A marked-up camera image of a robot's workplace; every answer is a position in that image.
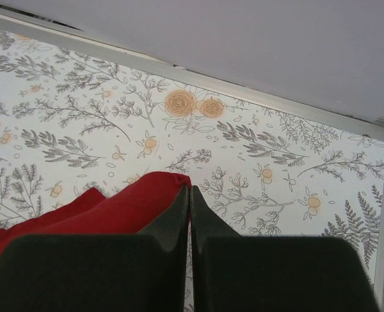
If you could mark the red t shirt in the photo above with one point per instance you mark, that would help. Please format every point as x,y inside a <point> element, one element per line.
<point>129,211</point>

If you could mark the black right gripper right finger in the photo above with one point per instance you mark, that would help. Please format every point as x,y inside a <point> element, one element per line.
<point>232,272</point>

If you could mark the floral patterned table mat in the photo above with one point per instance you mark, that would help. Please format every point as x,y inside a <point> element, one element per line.
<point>121,190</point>

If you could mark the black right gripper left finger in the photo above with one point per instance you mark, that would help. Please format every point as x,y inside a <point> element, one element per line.
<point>133,272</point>

